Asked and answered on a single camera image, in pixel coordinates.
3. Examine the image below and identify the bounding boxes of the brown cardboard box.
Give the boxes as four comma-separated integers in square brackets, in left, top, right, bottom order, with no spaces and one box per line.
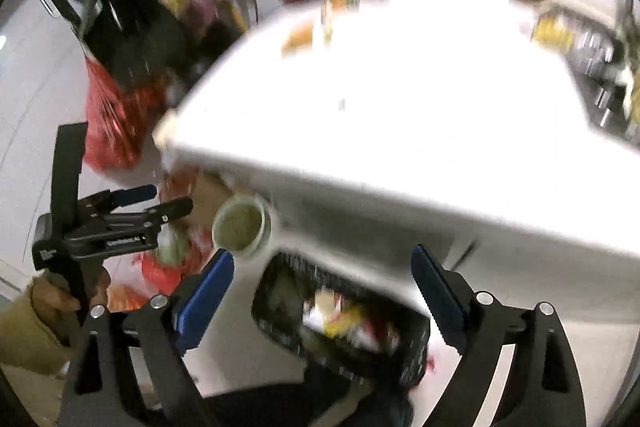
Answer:
[192,169,236,238]

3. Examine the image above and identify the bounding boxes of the stainless steel sink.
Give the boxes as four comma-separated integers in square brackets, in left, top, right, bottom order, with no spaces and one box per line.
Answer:
[565,7,640,148]

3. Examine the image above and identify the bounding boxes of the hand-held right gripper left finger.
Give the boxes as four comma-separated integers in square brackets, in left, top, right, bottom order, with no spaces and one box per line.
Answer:
[59,249,236,427]

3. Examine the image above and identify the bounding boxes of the black bag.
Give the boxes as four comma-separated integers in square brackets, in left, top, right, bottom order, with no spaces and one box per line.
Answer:
[82,0,236,98]

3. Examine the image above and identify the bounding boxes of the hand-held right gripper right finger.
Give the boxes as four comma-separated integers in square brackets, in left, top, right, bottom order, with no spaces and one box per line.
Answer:
[410,244,587,427]

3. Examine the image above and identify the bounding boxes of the small round cup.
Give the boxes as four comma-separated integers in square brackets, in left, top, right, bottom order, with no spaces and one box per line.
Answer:
[212,194,273,258]

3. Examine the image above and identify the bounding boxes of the person's left hand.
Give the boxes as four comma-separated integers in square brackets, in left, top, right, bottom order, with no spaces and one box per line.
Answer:
[31,269,112,338]

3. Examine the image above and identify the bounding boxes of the yellow label packet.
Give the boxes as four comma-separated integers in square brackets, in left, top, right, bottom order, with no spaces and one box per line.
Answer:
[532,9,576,52]

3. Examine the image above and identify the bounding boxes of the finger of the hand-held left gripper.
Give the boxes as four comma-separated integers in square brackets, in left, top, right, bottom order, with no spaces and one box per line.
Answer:
[106,185,158,210]
[112,197,194,230]

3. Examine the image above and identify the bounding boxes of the black trash basket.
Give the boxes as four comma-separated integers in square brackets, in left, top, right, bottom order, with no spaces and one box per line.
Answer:
[250,252,433,388]

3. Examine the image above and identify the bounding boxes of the small red plastic bag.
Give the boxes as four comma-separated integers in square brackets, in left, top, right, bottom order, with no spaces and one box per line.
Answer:
[140,252,186,298]

